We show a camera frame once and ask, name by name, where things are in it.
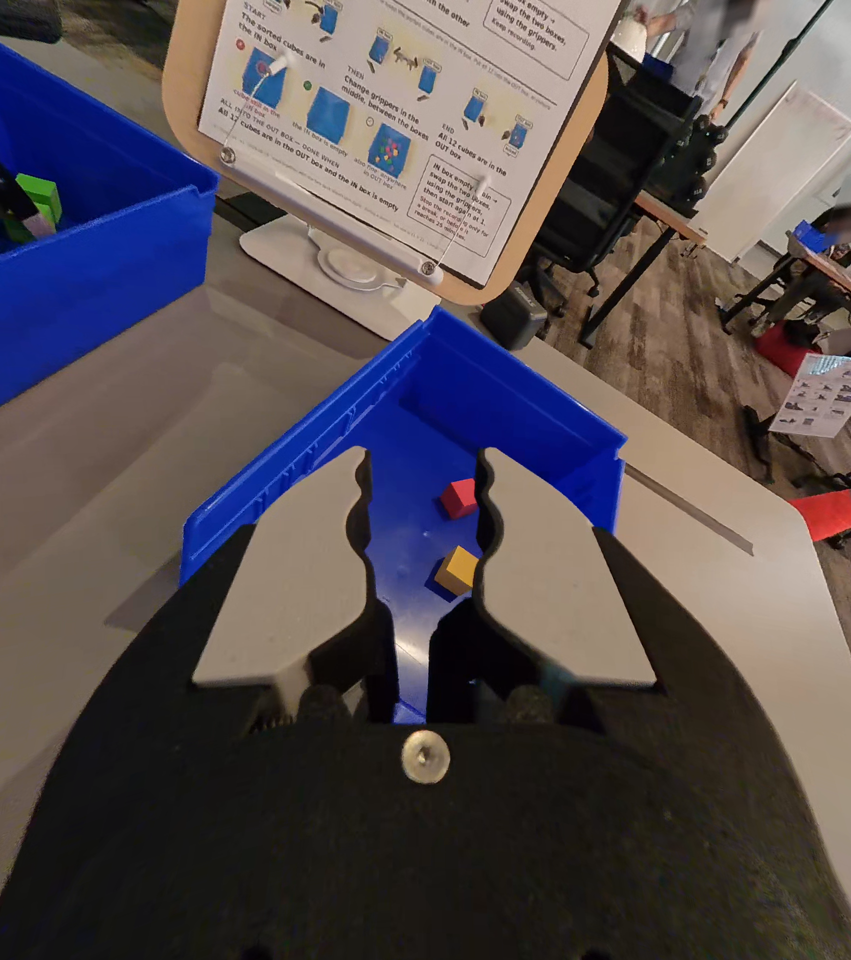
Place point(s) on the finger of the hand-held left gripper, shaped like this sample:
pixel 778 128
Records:
pixel 2 184

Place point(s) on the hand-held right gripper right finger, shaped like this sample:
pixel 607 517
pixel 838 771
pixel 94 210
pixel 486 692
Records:
pixel 564 592

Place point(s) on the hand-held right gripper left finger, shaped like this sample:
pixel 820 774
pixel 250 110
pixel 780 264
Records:
pixel 283 592

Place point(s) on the green wooden cube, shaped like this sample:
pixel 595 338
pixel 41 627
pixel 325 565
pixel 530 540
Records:
pixel 18 229
pixel 39 195

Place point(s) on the yellow wooden cube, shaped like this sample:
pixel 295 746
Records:
pixel 457 570

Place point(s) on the red wooden cube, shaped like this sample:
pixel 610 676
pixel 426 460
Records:
pixel 459 499

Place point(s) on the blue plastic bin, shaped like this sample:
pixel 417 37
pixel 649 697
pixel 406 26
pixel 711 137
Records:
pixel 470 390
pixel 95 300

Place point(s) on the grey desk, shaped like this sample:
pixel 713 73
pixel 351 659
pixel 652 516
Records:
pixel 58 487

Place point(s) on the black power brick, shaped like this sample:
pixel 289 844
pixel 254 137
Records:
pixel 513 319

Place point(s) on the white board stand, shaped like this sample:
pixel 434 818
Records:
pixel 283 255

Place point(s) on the orange striped traffic cone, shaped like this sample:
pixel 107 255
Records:
pixel 845 514

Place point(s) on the hanging laminated card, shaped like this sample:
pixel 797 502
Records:
pixel 827 394

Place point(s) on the wooden table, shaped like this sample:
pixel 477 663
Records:
pixel 669 217

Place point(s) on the black office chair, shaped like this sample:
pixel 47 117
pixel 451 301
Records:
pixel 605 187

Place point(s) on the white board panel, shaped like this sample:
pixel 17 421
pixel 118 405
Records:
pixel 778 172

